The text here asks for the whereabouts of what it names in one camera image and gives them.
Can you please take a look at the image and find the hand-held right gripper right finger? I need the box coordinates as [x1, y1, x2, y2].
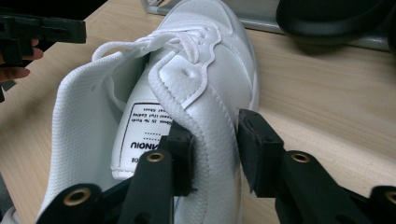
[237, 108, 372, 224]

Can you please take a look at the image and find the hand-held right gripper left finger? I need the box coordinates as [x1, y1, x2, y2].
[118, 120, 196, 224]

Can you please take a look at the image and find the white leather sneaker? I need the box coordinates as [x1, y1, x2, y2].
[36, 0, 261, 224]

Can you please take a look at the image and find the metal frame shoe rack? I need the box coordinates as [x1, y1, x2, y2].
[139, 0, 396, 52]

